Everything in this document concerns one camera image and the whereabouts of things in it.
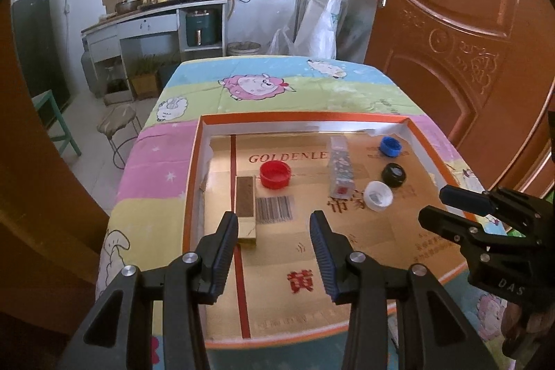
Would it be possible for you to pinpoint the dark green board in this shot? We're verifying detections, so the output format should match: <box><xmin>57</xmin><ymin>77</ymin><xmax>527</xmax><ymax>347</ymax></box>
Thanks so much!
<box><xmin>11</xmin><ymin>0</ymin><xmax>71</xmax><ymax>111</ymax></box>

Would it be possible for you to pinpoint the white woven sack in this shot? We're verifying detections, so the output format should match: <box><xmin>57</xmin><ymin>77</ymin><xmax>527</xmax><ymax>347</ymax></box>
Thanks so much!
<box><xmin>295</xmin><ymin>0</ymin><xmax>343</xmax><ymax>59</ymax></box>

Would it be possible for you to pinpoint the white metal pipe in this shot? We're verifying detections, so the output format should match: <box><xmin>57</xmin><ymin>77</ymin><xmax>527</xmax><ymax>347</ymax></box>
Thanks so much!
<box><xmin>292</xmin><ymin>0</ymin><xmax>310</xmax><ymax>41</ymax></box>

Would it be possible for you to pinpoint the brown and gold small box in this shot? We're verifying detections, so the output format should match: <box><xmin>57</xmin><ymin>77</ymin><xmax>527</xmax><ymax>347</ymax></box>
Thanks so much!
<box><xmin>234</xmin><ymin>175</ymin><xmax>259</xmax><ymax>246</ymax></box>

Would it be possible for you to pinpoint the clear plastic bag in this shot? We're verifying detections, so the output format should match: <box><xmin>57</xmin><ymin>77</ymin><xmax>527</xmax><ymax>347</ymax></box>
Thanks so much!
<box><xmin>266</xmin><ymin>27</ymin><xmax>296</xmax><ymax>55</ymax></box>

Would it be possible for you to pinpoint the crate of green plants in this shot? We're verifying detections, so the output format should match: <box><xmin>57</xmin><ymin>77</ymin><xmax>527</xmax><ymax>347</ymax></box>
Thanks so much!
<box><xmin>129</xmin><ymin>55</ymin><xmax>163</xmax><ymax>98</ymax></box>

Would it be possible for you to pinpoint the grey kitchen desk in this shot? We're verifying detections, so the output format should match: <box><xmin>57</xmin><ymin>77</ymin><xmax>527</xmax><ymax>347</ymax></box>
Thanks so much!
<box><xmin>82</xmin><ymin>0</ymin><xmax>230</xmax><ymax>93</ymax></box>

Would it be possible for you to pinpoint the wooden door with lock plate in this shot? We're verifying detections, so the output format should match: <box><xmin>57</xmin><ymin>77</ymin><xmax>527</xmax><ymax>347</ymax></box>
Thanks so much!
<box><xmin>0</xmin><ymin>0</ymin><xmax>111</xmax><ymax>338</ymax></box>

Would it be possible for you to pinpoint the round metal stool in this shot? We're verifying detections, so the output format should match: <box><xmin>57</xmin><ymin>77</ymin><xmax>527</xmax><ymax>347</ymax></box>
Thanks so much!
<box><xmin>96</xmin><ymin>104</ymin><xmax>142</xmax><ymax>169</ymax></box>

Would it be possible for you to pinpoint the metal wok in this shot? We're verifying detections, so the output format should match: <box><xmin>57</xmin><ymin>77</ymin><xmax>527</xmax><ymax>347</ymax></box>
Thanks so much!
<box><xmin>114</xmin><ymin>0</ymin><xmax>146</xmax><ymax>13</ymax></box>

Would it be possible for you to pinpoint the white bucket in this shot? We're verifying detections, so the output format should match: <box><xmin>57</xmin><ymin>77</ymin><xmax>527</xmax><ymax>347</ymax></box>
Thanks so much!
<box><xmin>227</xmin><ymin>41</ymin><xmax>262</xmax><ymax>56</ymax></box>

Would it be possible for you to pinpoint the green wooden stool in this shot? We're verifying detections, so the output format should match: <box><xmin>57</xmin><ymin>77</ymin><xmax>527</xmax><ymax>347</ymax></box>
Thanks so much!
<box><xmin>32</xmin><ymin>89</ymin><xmax>82</xmax><ymax>157</ymax></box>

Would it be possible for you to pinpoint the carved wooden door with handle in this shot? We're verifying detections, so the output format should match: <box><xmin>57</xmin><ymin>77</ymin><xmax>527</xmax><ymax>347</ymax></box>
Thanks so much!
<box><xmin>364</xmin><ymin>0</ymin><xmax>555</xmax><ymax>197</ymax></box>

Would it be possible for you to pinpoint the white bottle cap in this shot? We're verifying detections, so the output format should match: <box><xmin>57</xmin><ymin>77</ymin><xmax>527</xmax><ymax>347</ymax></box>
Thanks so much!
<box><xmin>363</xmin><ymin>180</ymin><xmax>394</xmax><ymax>213</ymax></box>

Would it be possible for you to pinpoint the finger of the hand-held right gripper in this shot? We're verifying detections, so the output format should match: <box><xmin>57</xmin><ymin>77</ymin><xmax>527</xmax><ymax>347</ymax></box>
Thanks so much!
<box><xmin>439</xmin><ymin>185</ymin><xmax>512</xmax><ymax>220</ymax></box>
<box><xmin>417</xmin><ymin>205</ymin><xmax>490</xmax><ymax>256</ymax></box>

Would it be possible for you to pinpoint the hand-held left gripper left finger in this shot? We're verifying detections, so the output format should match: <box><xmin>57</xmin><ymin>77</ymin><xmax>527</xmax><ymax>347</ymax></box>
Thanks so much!
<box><xmin>56</xmin><ymin>211</ymin><xmax>240</xmax><ymax>370</ymax></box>

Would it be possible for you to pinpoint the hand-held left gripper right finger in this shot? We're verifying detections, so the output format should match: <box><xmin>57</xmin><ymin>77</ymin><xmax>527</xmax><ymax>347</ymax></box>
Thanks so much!
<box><xmin>309</xmin><ymin>210</ymin><xmax>495</xmax><ymax>370</ymax></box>

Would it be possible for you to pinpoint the gold cardboard tray orange rim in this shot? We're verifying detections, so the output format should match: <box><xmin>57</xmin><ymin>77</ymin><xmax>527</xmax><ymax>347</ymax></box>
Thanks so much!
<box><xmin>181</xmin><ymin>113</ymin><xmax>486</xmax><ymax>350</ymax></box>

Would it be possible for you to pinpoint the red bottle cap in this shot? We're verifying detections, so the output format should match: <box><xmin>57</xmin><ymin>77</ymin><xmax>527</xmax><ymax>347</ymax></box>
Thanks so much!
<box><xmin>259</xmin><ymin>161</ymin><xmax>292</xmax><ymax>189</ymax></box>

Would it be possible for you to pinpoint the person's right hand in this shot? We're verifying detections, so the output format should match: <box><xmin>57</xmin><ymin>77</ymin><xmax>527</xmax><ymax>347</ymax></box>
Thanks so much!
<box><xmin>498</xmin><ymin>298</ymin><xmax>549</xmax><ymax>360</ymax></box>

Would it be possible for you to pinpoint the green air fryer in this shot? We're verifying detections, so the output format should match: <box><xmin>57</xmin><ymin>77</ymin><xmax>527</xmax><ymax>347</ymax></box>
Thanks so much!
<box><xmin>186</xmin><ymin>9</ymin><xmax>222</xmax><ymax>48</ymax></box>

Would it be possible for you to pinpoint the printed sheep blanket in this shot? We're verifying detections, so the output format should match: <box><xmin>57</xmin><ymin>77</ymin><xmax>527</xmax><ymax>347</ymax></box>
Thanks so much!
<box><xmin>94</xmin><ymin>54</ymin><xmax>521</xmax><ymax>370</ymax></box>

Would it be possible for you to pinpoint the black bottle cap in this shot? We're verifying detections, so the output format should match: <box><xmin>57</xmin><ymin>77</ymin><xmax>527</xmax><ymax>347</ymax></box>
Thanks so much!
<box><xmin>382</xmin><ymin>163</ymin><xmax>407</xmax><ymax>187</ymax></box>

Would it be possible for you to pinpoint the clear plastic box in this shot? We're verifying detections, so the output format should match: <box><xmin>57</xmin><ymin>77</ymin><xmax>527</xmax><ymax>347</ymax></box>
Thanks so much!
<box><xmin>328</xmin><ymin>136</ymin><xmax>357</xmax><ymax>198</ymax></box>

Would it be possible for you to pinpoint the blue bottle cap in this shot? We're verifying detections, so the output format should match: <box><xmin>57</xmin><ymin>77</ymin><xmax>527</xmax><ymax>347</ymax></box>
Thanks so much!
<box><xmin>378</xmin><ymin>137</ymin><xmax>402</xmax><ymax>158</ymax></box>

